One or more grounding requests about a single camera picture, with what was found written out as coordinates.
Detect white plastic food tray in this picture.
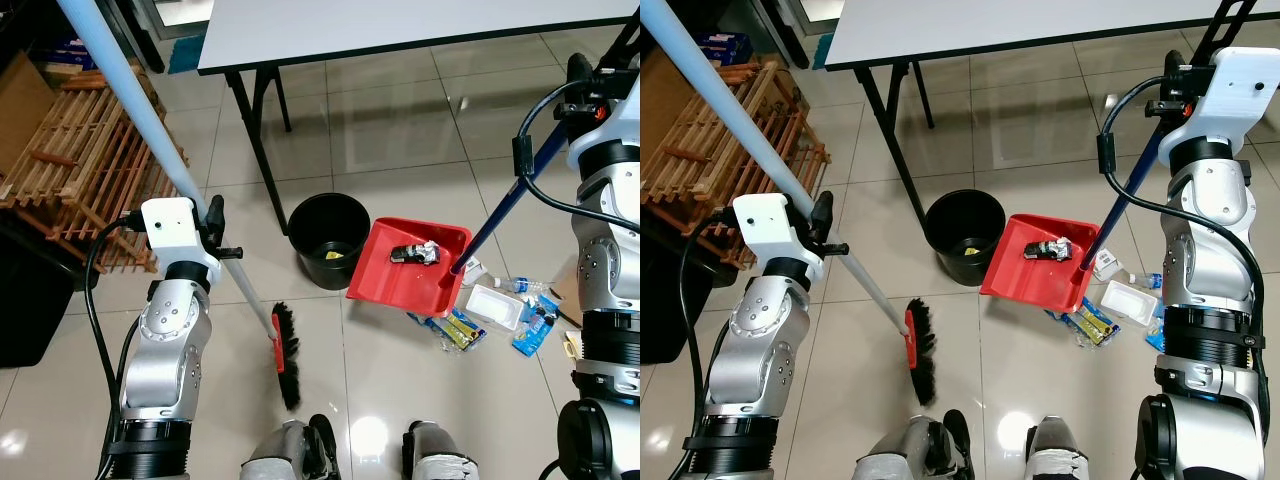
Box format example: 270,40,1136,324
1099,279,1162,327
466,284,527,332

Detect brown cardboard box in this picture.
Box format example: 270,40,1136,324
0,50,58,177

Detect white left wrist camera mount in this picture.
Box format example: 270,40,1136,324
732,192,824,292
140,196,224,287

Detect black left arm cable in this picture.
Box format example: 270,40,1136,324
84,213,153,480
678,208,747,480

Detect robot left leg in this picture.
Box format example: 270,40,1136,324
853,410,973,480
240,413,342,480

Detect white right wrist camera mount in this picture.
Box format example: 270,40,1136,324
566,72,641,173
1158,46,1280,167

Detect white table black legs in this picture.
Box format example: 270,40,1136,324
196,0,641,238
823,0,1280,233

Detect blue yellow snack packet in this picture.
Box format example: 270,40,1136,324
1044,299,1122,349
408,309,489,354

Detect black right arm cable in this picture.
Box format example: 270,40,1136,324
511,80,606,233
1096,74,1263,401

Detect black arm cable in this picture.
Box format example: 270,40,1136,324
1096,74,1263,401
84,213,153,480
678,208,747,480
511,80,606,233

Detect blue printed box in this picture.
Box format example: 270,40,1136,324
699,31,753,67
48,37,98,72

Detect wooden slatted crate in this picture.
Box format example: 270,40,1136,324
640,58,833,273
0,58,188,273

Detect blue white snack packet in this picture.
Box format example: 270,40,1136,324
1144,300,1172,354
512,294,562,359

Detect robot leg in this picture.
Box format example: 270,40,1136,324
853,410,973,480
1024,414,1093,480
240,413,342,480
402,419,482,480

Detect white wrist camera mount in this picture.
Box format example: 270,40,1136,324
732,192,824,292
566,72,641,173
140,196,224,287
1158,46,1280,167

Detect robot right leg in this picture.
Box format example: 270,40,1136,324
402,419,482,480
1024,414,1093,480

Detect black storage box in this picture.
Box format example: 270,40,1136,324
0,213,93,368
640,222,703,367

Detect black round bin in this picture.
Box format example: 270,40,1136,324
287,192,374,292
923,189,1008,289

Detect crumpled black white wrapper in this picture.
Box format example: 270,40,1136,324
1022,237,1074,264
389,240,442,270

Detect red dustpan blue handle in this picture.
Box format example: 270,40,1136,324
979,128,1169,315
345,125,577,319

